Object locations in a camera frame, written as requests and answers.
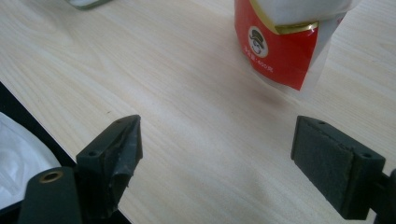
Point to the white plastic bag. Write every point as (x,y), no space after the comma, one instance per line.
(21,161)

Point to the glass jar with black lid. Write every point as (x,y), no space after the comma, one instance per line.
(87,3)

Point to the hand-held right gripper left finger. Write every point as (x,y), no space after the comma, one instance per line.
(106,168)

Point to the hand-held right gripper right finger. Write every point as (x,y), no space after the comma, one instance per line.
(327,168)

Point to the red and white pouch bag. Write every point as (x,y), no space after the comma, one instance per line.
(280,53)

